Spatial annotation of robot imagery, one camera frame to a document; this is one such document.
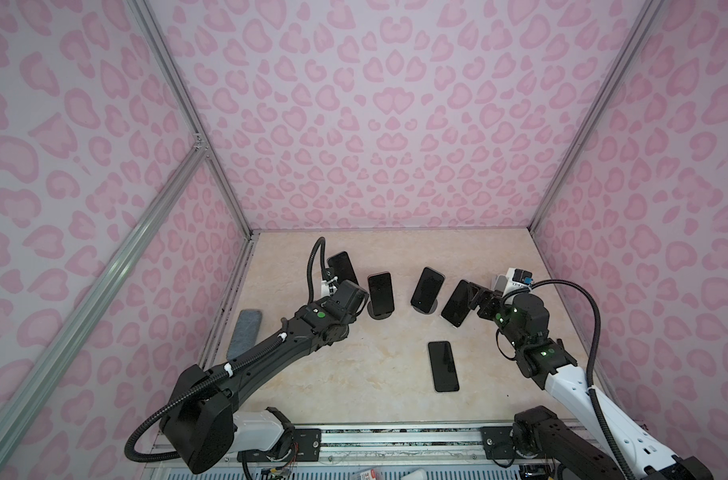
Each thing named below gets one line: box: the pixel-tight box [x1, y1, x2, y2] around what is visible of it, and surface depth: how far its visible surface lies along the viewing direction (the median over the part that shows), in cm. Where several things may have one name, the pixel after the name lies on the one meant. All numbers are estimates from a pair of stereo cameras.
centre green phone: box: [368, 272, 395, 316], surface depth 90 cm
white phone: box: [428, 341, 460, 392], surface depth 86 cm
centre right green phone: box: [410, 267, 445, 314], surface depth 92 cm
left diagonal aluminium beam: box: [0, 139, 208, 479], surface depth 70 cm
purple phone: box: [327, 251, 359, 286], surface depth 95 cm
